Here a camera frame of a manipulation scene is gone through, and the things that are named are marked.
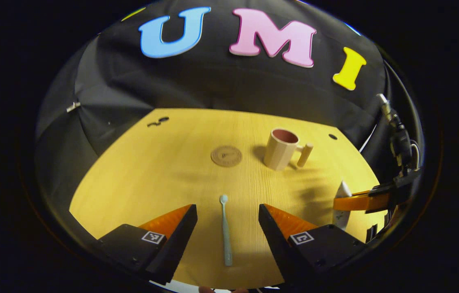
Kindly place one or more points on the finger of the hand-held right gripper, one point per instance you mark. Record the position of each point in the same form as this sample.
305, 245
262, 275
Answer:
359, 201
372, 232

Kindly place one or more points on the light green toothbrush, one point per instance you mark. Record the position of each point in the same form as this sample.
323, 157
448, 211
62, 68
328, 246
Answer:
226, 232

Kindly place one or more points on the white toothpaste tube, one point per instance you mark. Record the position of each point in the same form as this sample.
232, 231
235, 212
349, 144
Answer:
342, 189

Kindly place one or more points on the small silver clip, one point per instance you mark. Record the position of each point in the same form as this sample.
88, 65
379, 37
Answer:
73, 106

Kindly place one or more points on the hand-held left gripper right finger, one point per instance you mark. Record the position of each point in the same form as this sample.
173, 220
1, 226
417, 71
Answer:
276, 244

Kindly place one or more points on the round brown coaster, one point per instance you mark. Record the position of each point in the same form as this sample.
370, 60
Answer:
226, 156

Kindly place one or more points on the black backdrop cloth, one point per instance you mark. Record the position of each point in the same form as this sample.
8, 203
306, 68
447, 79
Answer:
213, 81

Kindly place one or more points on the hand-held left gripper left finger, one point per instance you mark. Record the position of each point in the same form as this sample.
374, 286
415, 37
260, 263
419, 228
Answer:
178, 244

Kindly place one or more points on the wooden desktop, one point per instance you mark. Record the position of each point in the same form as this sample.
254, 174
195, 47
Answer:
152, 175

